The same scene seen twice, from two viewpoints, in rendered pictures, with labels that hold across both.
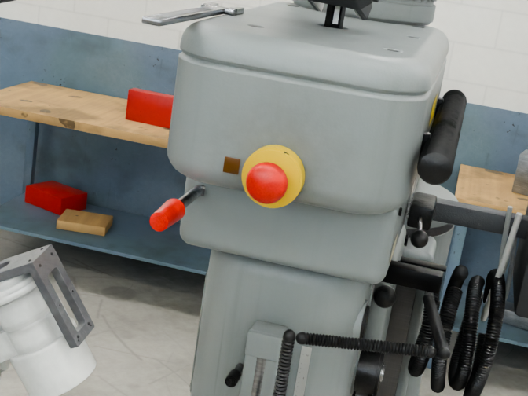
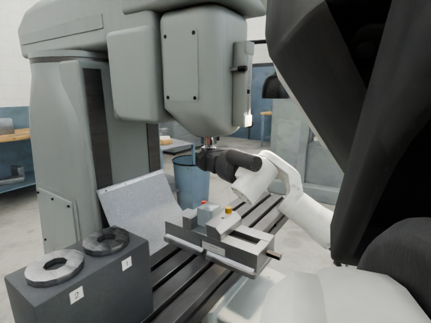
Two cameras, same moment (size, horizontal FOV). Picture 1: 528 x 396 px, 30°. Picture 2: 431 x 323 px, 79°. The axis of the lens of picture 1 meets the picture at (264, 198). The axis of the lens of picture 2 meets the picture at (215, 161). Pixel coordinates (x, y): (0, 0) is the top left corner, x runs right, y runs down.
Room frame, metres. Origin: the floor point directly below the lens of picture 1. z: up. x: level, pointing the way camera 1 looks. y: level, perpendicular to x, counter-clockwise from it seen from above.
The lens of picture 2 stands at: (0.83, 0.66, 1.43)
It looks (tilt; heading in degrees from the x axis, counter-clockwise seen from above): 15 degrees down; 293
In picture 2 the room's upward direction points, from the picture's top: straight up
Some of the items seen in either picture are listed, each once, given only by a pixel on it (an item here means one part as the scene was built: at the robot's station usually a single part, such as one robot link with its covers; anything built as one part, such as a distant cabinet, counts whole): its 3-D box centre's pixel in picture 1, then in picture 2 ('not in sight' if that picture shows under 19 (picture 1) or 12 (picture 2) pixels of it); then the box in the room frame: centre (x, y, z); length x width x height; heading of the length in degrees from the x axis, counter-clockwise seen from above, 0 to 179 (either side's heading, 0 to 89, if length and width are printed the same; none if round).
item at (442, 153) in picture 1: (443, 128); not in sight; (1.16, -0.20, 1.79); 0.45 x 0.04 x 0.04; 169
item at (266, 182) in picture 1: (268, 181); not in sight; (0.91, 0.00, 1.76); 0.04 x 0.03 x 0.04; 79
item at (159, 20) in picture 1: (193, 13); not in sight; (1.03, 0.10, 1.89); 0.24 x 0.04 x 0.01; 168
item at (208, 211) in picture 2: not in sight; (209, 215); (1.16, -0.05, 1.05); 0.06 x 0.05 x 0.06; 79
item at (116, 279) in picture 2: not in sight; (89, 293); (1.24, 0.35, 1.04); 0.22 x 0.12 x 0.20; 79
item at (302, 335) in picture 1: (373, 346); not in sight; (0.98, -0.14, 1.58); 0.17 x 0.01 x 0.01; 97
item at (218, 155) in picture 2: not in sight; (225, 163); (1.08, 0.00, 1.24); 0.13 x 0.12 x 0.10; 54
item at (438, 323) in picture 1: (435, 324); (257, 41); (1.06, -0.22, 1.58); 0.17 x 0.01 x 0.01; 179
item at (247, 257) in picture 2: not in sight; (217, 231); (1.13, -0.04, 0.99); 0.35 x 0.15 x 0.11; 169
